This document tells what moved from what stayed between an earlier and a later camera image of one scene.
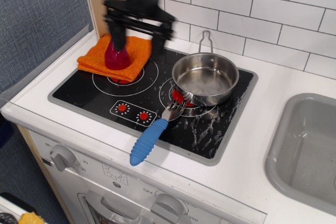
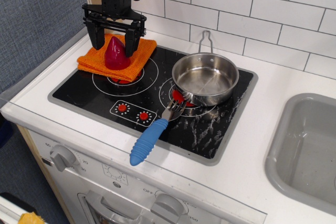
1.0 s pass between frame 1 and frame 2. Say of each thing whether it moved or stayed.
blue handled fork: stayed
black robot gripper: moved
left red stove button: stayed
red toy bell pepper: stayed
